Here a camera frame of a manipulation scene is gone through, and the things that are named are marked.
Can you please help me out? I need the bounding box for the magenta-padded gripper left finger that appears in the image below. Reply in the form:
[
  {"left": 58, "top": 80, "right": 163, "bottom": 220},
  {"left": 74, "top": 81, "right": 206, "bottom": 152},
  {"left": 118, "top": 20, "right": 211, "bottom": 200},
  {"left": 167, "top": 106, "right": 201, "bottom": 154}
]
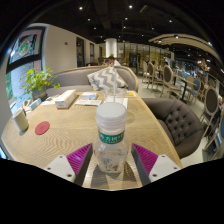
[{"left": 43, "top": 143, "right": 94, "bottom": 187}]

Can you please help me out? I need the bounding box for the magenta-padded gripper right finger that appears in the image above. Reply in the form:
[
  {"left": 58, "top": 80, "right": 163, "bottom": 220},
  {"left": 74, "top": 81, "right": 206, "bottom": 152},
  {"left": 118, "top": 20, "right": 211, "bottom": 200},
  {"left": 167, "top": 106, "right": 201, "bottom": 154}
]
[{"left": 130, "top": 143, "right": 184, "bottom": 187}]

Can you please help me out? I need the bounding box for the clear water bottle white cap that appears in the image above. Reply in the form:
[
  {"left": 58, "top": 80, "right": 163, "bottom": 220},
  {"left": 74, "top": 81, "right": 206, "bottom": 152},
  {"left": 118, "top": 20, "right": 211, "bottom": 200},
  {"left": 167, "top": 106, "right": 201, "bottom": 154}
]
[{"left": 92, "top": 101, "right": 130, "bottom": 174}]

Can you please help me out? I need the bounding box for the flat round red coaster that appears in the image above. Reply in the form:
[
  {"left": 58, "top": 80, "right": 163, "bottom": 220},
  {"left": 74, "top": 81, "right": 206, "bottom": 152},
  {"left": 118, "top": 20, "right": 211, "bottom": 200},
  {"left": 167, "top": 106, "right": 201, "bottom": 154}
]
[{"left": 34, "top": 120, "right": 51, "bottom": 136}]

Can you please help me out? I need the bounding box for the dark grey tufted armchair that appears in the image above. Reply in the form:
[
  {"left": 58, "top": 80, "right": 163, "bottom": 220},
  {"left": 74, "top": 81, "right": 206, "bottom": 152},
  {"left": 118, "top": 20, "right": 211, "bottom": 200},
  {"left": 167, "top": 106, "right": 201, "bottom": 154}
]
[{"left": 142, "top": 97, "right": 205, "bottom": 160}]

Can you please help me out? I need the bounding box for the cream ceramic cup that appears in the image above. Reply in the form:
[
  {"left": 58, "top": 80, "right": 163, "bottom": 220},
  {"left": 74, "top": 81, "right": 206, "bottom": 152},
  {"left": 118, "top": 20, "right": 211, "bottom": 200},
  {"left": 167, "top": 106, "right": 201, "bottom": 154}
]
[{"left": 12, "top": 107, "right": 30, "bottom": 133}]

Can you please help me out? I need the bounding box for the colourful printed leaflet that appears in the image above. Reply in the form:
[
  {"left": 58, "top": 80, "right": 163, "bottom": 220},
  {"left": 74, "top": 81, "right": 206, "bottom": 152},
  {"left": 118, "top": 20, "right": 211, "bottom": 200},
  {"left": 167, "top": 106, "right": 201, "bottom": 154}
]
[{"left": 41, "top": 95, "right": 61, "bottom": 106}]

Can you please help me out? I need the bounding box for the white orange carton box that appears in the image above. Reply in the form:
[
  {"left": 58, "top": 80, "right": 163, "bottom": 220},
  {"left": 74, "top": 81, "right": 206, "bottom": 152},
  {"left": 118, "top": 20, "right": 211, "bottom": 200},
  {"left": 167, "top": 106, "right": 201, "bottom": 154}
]
[{"left": 54, "top": 89, "right": 78, "bottom": 110}]

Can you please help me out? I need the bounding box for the printed paper leaflet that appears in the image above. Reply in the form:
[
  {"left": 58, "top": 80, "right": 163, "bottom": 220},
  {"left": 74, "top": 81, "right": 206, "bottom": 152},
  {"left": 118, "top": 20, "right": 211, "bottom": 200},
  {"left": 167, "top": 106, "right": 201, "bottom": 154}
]
[{"left": 74, "top": 98, "right": 103, "bottom": 107}]

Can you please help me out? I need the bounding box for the white blue packet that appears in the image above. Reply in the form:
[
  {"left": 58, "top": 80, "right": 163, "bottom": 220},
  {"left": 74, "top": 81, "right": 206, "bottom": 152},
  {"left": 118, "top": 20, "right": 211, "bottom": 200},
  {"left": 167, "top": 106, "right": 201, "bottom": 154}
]
[{"left": 80, "top": 91, "right": 98, "bottom": 101}]

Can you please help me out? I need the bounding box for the white paper napkin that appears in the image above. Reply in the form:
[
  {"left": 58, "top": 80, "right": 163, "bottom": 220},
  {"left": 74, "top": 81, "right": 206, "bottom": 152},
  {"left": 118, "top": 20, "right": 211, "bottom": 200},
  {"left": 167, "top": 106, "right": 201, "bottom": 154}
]
[{"left": 104, "top": 95, "right": 129, "bottom": 108}]

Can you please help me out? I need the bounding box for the yellow card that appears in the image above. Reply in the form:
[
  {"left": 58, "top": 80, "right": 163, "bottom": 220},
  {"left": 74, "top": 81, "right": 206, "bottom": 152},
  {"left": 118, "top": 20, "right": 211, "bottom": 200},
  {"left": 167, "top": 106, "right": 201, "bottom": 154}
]
[{"left": 123, "top": 90, "right": 138, "bottom": 98}]

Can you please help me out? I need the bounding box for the green potted plant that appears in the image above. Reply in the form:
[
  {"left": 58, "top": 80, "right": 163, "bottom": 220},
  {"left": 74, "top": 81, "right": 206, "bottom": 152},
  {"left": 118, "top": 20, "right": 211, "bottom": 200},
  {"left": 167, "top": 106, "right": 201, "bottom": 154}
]
[{"left": 22, "top": 66, "right": 62, "bottom": 100}]

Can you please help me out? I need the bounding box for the group of dining chairs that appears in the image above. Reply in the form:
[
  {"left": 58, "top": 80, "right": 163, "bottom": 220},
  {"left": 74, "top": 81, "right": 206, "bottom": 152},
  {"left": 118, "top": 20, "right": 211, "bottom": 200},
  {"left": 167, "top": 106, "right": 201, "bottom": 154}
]
[{"left": 141, "top": 59, "right": 224, "bottom": 158}]

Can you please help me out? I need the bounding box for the grey curved sofa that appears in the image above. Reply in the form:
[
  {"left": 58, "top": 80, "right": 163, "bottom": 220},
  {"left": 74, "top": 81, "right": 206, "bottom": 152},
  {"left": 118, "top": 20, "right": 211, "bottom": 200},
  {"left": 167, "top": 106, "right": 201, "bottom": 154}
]
[{"left": 45, "top": 64, "right": 140, "bottom": 98}]

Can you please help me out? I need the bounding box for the grey white chevron pillow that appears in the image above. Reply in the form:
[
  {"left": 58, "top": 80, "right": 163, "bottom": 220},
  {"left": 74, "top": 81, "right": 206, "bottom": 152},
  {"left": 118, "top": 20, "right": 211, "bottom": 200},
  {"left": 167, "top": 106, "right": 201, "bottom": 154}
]
[{"left": 87, "top": 67, "right": 129, "bottom": 92}]

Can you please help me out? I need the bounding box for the person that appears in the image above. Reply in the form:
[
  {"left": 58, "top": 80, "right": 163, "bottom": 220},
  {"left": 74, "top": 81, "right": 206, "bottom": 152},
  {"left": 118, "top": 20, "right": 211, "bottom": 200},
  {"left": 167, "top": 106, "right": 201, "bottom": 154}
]
[{"left": 107, "top": 55, "right": 122, "bottom": 67}]

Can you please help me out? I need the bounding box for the white round pillar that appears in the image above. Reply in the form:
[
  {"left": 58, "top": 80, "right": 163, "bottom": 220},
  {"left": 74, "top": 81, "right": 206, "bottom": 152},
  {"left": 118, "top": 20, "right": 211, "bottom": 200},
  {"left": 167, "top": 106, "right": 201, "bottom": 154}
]
[{"left": 105, "top": 37, "right": 118, "bottom": 58}]

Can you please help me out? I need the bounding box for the group of ceiling lights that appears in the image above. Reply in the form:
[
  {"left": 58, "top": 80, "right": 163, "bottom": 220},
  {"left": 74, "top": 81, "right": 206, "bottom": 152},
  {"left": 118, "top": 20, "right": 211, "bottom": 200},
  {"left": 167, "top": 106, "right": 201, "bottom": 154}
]
[{"left": 78, "top": 3, "right": 214, "bottom": 48}]

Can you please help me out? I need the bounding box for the framed wall poster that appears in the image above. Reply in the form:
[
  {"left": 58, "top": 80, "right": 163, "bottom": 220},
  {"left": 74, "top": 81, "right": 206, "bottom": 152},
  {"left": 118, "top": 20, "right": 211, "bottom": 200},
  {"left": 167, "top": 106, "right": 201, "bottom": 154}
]
[{"left": 8, "top": 28, "right": 46, "bottom": 64}]

